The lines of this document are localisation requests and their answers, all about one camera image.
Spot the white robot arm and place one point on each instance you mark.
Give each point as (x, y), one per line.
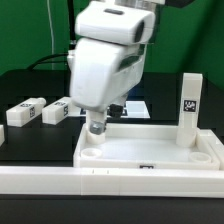
(149, 5)

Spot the white desk top tray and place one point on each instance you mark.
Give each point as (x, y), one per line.
(144, 147)

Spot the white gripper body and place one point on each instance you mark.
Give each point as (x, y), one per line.
(103, 72)

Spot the white block left edge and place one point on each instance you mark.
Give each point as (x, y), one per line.
(2, 136)

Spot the white front fence bar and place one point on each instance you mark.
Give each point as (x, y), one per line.
(109, 181)

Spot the white fiducial marker sheet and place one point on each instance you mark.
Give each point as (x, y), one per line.
(132, 109)

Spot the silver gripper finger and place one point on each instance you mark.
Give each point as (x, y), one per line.
(96, 122)
(116, 109)

